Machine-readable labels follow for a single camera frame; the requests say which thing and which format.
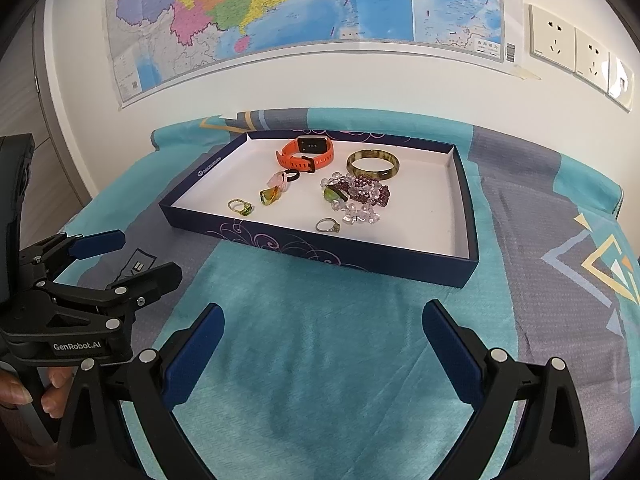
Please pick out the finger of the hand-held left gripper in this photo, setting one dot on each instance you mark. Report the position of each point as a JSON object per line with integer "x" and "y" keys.
{"x": 100, "y": 242}
{"x": 155, "y": 277}

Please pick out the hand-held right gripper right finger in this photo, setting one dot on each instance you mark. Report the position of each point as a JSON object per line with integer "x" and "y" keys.
{"x": 452, "y": 355}

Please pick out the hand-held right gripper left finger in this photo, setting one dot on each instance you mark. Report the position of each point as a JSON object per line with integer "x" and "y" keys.
{"x": 192, "y": 360}

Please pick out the dark blue shallow box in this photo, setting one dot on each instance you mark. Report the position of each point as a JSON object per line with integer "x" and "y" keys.
{"x": 430, "y": 210}

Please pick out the orange smart band watch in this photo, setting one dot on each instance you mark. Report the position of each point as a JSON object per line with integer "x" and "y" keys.
{"x": 287, "y": 160}

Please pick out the olive brown bangle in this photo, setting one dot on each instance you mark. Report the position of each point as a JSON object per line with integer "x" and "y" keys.
{"x": 372, "y": 175}

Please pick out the person's left hand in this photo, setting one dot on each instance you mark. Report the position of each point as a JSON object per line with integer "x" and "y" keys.
{"x": 15, "y": 390}

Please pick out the teal grey printed blanket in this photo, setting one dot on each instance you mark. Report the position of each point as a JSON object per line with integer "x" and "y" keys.
{"x": 300, "y": 360}

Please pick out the grey cabinet door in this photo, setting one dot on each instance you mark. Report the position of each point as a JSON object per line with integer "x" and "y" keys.
{"x": 30, "y": 85}

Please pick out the colourful wall map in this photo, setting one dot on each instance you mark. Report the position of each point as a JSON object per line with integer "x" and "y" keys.
{"x": 300, "y": 0}

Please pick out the white wall network socket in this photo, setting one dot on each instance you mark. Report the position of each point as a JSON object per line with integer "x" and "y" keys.
{"x": 621, "y": 82}

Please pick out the white wall power socket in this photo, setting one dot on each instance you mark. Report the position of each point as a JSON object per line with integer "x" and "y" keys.
{"x": 592, "y": 60}
{"x": 552, "y": 37}

